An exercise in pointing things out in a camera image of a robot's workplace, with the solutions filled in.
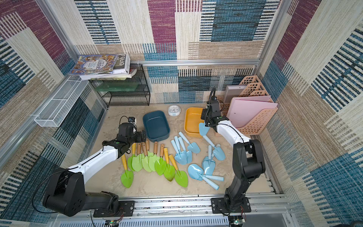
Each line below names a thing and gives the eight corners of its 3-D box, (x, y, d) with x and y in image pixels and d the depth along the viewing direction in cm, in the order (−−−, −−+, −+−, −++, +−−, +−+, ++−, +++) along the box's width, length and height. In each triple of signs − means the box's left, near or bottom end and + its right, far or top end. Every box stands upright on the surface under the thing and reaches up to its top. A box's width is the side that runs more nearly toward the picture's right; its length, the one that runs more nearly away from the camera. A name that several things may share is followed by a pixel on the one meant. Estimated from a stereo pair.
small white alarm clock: (167, 116, 114) (167, 114, 112) (168, 106, 121) (168, 104, 119) (180, 116, 114) (180, 114, 112) (180, 106, 121) (180, 104, 119)
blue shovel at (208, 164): (203, 174, 86) (203, 173, 84) (200, 146, 97) (201, 145, 96) (216, 174, 86) (216, 173, 84) (212, 146, 97) (212, 145, 96)
